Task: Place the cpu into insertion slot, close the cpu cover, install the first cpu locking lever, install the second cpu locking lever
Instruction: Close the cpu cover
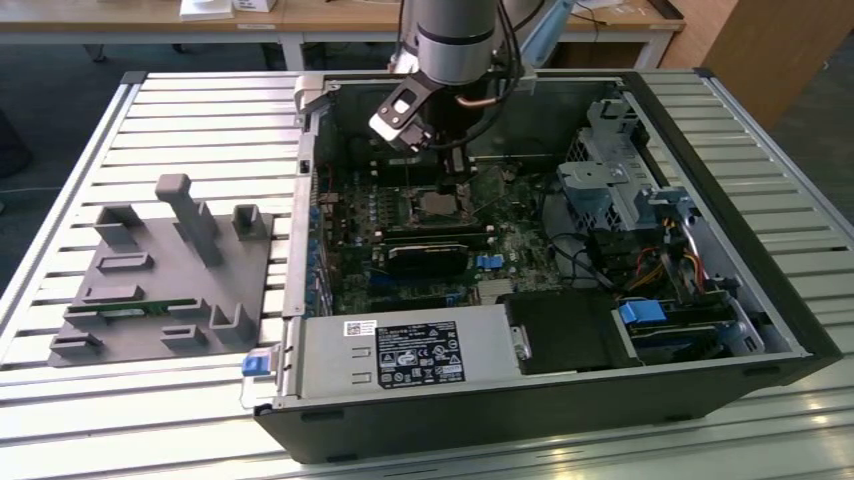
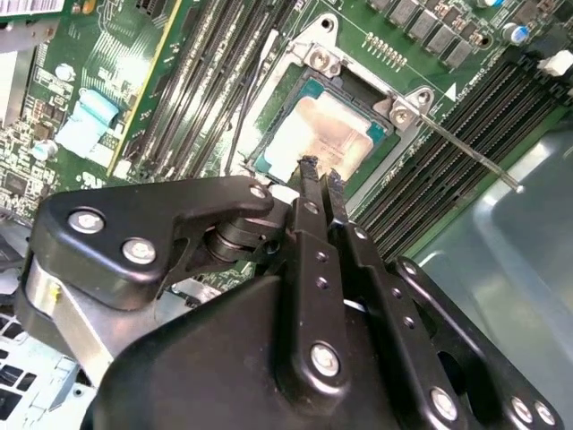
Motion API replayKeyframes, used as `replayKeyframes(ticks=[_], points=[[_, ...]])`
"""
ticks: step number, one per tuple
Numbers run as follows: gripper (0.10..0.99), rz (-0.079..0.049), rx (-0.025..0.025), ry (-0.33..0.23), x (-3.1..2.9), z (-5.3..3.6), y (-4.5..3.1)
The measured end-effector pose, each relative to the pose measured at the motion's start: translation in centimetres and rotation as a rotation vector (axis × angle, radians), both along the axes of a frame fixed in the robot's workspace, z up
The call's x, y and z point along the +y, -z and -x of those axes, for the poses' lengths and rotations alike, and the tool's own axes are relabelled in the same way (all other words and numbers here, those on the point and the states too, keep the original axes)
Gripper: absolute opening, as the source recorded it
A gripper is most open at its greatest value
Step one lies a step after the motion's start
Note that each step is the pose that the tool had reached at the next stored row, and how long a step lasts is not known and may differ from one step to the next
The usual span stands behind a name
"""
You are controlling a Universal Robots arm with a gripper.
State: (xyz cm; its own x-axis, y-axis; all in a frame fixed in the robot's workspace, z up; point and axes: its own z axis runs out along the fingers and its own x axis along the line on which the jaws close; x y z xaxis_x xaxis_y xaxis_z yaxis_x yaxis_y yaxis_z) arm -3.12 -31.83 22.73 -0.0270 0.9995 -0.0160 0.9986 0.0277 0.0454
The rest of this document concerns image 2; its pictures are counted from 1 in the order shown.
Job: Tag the silver CPU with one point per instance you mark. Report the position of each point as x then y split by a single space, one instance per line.
322 130

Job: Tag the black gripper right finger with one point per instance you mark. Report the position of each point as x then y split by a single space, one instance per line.
385 304

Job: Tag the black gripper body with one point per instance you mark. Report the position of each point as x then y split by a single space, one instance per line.
201 367

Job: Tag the metal socket cover frame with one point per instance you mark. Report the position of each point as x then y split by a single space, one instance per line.
199 293

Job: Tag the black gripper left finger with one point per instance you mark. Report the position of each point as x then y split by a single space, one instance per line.
112 215

